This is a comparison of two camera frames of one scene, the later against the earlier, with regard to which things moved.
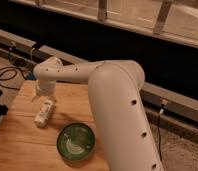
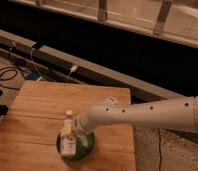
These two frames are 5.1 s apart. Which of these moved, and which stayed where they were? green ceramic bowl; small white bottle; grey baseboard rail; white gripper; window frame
Moved: white gripper; small white bottle
Stayed: window frame; grey baseboard rail; green ceramic bowl
